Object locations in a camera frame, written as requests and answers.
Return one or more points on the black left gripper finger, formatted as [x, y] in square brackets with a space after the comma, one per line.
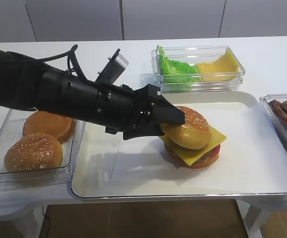
[144, 131]

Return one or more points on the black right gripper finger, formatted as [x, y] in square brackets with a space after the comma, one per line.
[165, 112]

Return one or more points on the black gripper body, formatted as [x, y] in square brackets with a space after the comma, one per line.
[117, 108]

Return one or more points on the sesame top bun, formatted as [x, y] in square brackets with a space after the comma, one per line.
[194, 134]

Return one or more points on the sesame bun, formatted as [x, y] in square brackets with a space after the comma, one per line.
[194, 134]
[34, 152]

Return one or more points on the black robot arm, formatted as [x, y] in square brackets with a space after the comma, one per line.
[20, 75]

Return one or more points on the green lettuce leaf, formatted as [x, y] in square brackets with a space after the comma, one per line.
[175, 71]

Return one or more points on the clear lettuce cheese container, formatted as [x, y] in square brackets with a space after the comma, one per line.
[193, 55]

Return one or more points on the yellow cheese slice on burger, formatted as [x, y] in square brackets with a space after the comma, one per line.
[216, 139]

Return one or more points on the plain smooth bun half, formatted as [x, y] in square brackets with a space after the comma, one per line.
[58, 126]

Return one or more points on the brown patty in burger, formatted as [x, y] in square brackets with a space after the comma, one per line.
[193, 159]

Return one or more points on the red tomato slice in burger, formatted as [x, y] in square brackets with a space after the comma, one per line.
[214, 151]

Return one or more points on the bottom burger bun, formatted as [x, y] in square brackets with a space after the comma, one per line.
[204, 161]

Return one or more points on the white serving tray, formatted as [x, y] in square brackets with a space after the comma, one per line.
[94, 166]

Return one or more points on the yellow cheese slice in container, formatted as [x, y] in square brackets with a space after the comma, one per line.
[224, 68]

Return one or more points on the sesame bun in container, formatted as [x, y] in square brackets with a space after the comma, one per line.
[34, 152]

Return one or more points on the clear bun container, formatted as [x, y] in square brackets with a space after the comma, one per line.
[11, 132]

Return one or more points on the white paper sheet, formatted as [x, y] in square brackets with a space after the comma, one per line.
[240, 157]

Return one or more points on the brown patty left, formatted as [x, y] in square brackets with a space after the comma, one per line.
[278, 111]

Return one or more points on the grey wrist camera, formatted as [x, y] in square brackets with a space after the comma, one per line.
[113, 69]

